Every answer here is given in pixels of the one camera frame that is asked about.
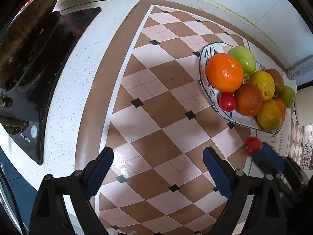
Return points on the black gas stove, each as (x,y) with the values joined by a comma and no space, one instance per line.
(68,29)

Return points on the dark reddish orange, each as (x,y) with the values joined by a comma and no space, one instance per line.
(249,100)

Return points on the brown checkered mat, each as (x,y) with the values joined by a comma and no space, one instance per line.
(156,102)

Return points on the small orange tangerine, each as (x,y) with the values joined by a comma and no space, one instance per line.
(281,106)

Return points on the floral printed plate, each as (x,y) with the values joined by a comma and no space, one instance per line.
(233,118)

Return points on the large bumpy yellow citrus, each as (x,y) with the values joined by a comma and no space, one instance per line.
(269,116)

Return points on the bright orange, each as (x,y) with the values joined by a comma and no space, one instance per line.
(223,72)

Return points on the large red tomato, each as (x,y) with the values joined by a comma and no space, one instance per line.
(227,102)

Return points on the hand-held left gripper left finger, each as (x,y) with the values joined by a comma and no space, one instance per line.
(100,173)

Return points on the black white patterned object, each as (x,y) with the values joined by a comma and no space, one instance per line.
(307,151)

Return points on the white container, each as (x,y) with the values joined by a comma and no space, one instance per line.
(304,107)

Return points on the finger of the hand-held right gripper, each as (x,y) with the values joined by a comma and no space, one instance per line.
(266,155)

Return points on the small red tomato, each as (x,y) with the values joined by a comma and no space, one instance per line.
(253,145)

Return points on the yellow lemon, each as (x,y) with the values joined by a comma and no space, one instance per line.
(261,83)

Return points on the large green apple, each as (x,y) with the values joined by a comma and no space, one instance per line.
(244,58)

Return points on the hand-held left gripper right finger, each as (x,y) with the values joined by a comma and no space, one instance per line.
(217,173)

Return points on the dark wok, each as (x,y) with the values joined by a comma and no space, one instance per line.
(29,41)

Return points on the brown kiwi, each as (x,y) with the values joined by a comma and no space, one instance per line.
(277,79)

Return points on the small green apple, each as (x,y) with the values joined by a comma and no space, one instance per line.
(288,96)

